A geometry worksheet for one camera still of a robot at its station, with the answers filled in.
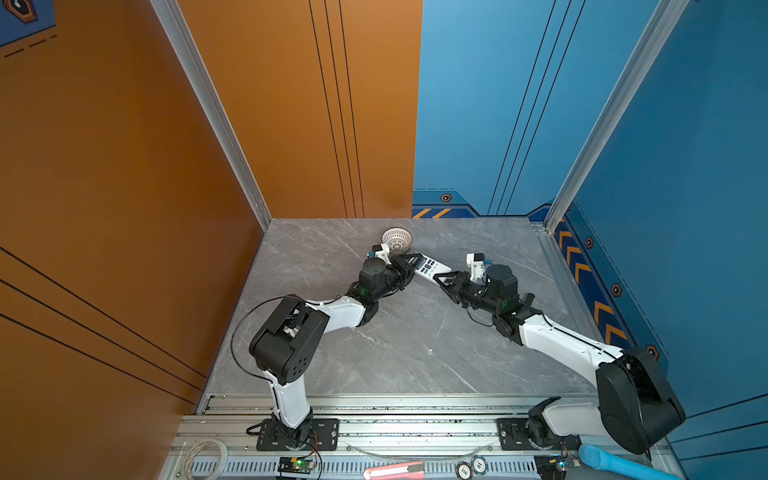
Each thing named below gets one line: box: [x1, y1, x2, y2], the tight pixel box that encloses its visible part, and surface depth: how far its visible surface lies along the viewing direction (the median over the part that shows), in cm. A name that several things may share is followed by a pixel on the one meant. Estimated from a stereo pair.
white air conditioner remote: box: [414, 252, 452, 287], surface depth 84 cm
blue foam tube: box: [579, 444, 684, 480], surface depth 69 cm
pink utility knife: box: [363, 461, 425, 480], surface depth 70 cm
